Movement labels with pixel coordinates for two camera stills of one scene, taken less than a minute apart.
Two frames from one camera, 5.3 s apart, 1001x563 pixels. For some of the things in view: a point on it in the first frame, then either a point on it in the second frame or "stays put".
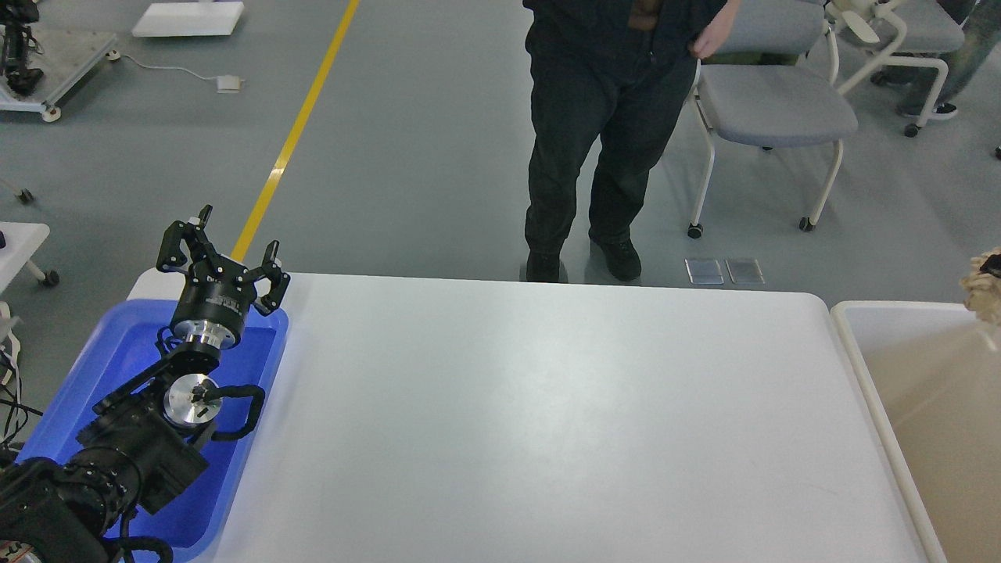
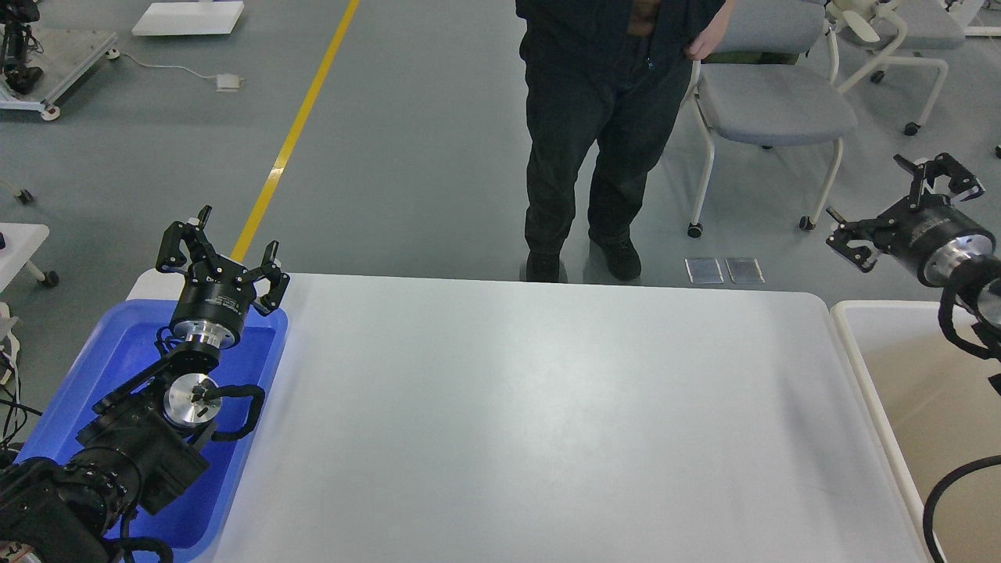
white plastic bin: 930,378 stays put
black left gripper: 219,293 stays put
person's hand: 716,31 stays put
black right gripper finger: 992,265 to 848,231
